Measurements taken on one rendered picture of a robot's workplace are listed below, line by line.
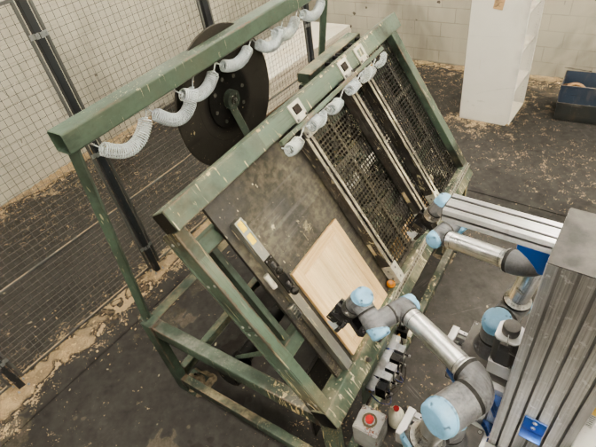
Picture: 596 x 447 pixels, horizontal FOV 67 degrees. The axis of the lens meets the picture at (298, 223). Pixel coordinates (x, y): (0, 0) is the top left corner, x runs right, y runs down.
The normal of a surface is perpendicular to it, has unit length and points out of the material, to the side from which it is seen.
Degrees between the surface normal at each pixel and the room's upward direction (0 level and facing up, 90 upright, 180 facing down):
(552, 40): 90
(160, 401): 0
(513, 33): 90
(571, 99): 90
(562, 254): 0
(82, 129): 90
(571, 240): 0
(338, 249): 59
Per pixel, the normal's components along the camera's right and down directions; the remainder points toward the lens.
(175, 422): -0.14, -0.74
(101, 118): 0.84, 0.26
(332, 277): 0.65, -0.16
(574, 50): -0.58, 0.59
